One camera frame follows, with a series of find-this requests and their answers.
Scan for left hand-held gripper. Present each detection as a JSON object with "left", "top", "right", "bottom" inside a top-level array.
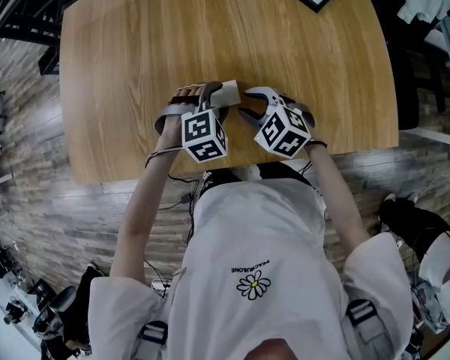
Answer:
[{"left": 153, "top": 81, "right": 230, "bottom": 164}]

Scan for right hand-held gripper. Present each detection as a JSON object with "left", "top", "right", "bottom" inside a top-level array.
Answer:
[{"left": 237, "top": 86, "right": 317, "bottom": 161}]

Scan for small grey box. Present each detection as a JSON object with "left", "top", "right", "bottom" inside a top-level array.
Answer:
[{"left": 211, "top": 79, "right": 243, "bottom": 109}]

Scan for person's left forearm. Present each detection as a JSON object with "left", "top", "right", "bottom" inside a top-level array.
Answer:
[{"left": 110, "top": 116, "right": 184, "bottom": 279}]

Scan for person's right forearm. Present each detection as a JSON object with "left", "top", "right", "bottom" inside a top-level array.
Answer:
[{"left": 302, "top": 117, "right": 372, "bottom": 273}]

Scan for person's left hand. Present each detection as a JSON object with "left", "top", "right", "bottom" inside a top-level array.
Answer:
[{"left": 169, "top": 83, "right": 206, "bottom": 107}]

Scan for person's right hand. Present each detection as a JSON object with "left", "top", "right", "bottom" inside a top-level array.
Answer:
[{"left": 277, "top": 93, "right": 305, "bottom": 110}]

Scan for person's black trousers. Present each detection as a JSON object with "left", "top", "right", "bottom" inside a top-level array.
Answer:
[{"left": 201, "top": 161, "right": 313, "bottom": 198}]

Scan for person's white t-shirt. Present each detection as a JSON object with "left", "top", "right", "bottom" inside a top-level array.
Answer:
[{"left": 88, "top": 180, "right": 414, "bottom": 360}]

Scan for white power strip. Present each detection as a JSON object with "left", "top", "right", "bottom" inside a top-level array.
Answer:
[{"left": 151, "top": 277, "right": 173, "bottom": 298}]

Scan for black office chair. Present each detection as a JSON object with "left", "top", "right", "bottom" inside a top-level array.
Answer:
[{"left": 32, "top": 286, "right": 80, "bottom": 354}]

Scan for black cable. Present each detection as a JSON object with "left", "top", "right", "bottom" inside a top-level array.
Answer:
[{"left": 167, "top": 172, "right": 204, "bottom": 262}]

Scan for grey harness strap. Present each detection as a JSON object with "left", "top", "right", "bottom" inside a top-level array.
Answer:
[
  {"left": 343, "top": 299, "right": 388, "bottom": 360},
  {"left": 134, "top": 320, "right": 170, "bottom": 360}
]

